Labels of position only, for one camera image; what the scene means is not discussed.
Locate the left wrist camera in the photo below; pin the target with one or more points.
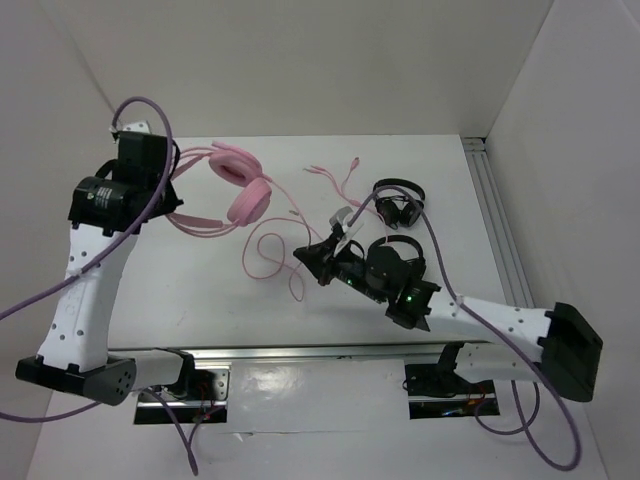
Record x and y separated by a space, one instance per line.
141 126

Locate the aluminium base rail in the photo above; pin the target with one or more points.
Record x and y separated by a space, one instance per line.
419 352

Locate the black headphones far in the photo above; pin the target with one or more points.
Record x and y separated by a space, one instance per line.
399 210

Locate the aluminium side rail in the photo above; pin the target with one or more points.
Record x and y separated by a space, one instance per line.
510 268

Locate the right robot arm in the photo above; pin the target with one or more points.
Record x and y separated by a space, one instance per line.
555 347

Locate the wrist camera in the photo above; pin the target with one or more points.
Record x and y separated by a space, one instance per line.
344 228
141 126

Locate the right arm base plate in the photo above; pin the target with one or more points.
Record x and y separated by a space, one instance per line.
434 394

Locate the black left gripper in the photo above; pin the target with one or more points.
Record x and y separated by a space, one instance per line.
171 201

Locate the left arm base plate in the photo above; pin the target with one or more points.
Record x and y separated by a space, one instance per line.
205 400

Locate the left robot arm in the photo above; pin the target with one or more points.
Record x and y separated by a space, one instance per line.
106 215

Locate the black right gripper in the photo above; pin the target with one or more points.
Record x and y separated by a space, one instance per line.
320 258

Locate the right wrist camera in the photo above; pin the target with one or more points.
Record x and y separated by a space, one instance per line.
344 228

